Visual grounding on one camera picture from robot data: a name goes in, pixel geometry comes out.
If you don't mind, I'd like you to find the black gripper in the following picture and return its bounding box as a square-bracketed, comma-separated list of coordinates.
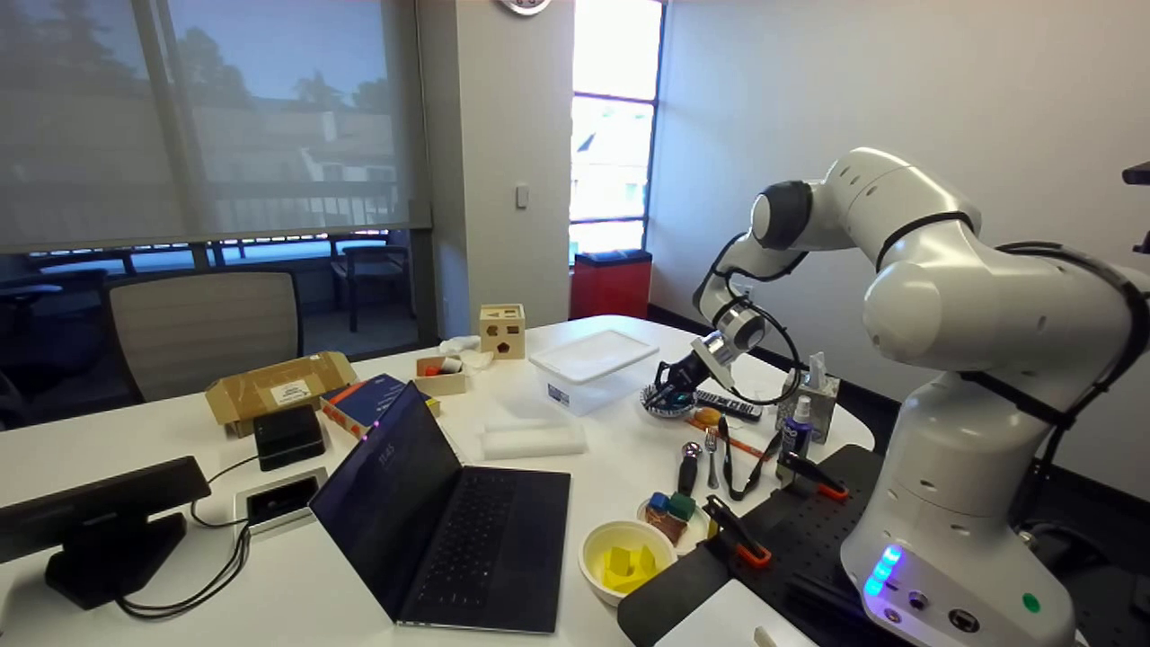
[652, 346, 724, 416]

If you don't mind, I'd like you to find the small blue bowl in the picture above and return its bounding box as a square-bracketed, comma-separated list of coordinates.
[641, 380, 701, 428]

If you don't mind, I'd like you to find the yellow bowl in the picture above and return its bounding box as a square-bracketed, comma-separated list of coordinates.
[580, 514, 680, 612]

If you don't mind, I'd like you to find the black marker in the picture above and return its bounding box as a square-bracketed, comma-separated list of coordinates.
[677, 438, 704, 499]

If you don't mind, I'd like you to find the clear plastic lidded container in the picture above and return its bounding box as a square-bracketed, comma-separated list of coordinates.
[525, 327, 664, 416]

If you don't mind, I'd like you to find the plate with coloured blocks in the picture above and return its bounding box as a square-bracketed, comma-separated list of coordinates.
[641, 485, 701, 545]

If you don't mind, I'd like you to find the red bin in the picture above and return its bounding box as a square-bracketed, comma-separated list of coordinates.
[567, 247, 653, 324]

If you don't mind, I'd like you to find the spray bottle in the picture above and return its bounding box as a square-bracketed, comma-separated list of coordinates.
[774, 390, 819, 485]

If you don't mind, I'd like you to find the grey tissue box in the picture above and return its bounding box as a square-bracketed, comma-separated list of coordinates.
[781, 348, 845, 449]

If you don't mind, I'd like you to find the black orange clamp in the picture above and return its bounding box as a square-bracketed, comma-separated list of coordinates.
[777, 447, 857, 505]
[701, 493, 777, 573]

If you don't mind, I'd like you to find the wooden shape sorter cube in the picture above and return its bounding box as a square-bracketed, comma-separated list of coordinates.
[478, 297, 533, 362]

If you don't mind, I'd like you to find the black mat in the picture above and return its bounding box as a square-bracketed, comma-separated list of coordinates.
[614, 543, 732, 647]

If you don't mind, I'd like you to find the black Dell laptop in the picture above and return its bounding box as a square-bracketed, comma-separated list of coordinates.
[309, 380, 575, 636]

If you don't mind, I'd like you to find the blue orange book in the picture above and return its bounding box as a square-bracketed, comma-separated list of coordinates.
[321, 370, 414, 438]

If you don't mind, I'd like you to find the small black box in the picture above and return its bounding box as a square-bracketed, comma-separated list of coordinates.
[253, 402, 330, 474]

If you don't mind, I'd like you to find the cardboard box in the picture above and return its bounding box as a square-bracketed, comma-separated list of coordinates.
[202, 348, 360, 438]

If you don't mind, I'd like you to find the beige office chair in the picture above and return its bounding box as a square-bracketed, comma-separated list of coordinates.
[101, 265, 306, 407]

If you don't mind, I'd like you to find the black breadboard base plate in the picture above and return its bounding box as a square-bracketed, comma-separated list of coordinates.
[701, 443, 896, 647]

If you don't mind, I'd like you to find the black desk cable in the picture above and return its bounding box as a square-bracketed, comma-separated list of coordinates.
[115, 449, 262, 622]

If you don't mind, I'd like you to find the black camera on stand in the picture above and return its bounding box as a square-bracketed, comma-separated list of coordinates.
[0, 451, 215, 612]

